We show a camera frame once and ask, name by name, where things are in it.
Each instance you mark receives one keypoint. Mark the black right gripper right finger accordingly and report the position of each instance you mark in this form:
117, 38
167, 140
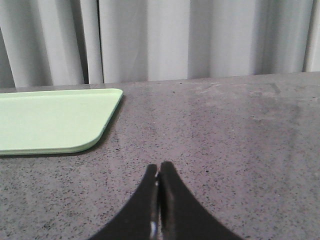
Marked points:
182, 216

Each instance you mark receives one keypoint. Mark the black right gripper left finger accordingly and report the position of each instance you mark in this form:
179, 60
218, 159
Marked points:
139, 218

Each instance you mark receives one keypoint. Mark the light green plastic tray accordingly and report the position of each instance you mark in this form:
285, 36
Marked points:
55, 121

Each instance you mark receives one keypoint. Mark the grey pleated curtain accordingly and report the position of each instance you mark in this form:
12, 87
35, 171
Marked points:
70, 42

